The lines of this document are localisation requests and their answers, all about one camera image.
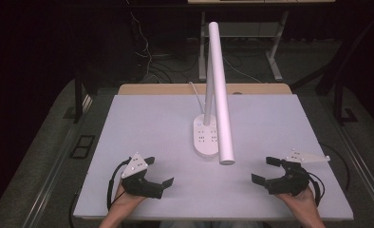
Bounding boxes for white desk lamp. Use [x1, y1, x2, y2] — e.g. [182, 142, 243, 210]
[193, 21, 236, 165]

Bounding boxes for white floor cables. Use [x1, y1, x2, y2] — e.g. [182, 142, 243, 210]
[124, 0, 164, 84]

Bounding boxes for person's left hand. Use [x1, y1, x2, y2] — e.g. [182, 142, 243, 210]
[110, 183, 146, 210]

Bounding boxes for black metal stand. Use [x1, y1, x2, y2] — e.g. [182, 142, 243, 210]
[290, 13, 374, 125]

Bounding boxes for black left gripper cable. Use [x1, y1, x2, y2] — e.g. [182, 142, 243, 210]
[106, 157, 133, 212]

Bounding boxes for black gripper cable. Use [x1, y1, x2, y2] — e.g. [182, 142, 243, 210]
[106, 157, 133, 212]
[307, 170, 326, 207]

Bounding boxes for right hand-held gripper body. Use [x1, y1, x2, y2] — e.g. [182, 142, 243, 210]
[265, 148, 331, 197]

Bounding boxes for black floor socket frame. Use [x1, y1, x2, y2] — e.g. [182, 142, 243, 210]
[69, 134, 96, 160]

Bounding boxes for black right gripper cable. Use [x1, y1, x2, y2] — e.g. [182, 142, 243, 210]
[307, 170, 326, 207]

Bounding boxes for person's right hand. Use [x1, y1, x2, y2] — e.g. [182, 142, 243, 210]
[276, 186, 317, 214]

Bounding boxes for white lamp cable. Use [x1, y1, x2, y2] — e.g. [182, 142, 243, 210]
[188, 81, 206, 114]

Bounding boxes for white desk with metal legs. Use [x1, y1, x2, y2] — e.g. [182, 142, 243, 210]
[187, 0, 337, 83]

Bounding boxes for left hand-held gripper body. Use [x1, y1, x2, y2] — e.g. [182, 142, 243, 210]
[121, 152, 164, 200]

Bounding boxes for white table board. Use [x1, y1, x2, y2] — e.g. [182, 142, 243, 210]
[73, 93, 354, 222]

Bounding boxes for black floor cable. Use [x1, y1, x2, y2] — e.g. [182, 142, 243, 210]
[320, 142, 351, 193]

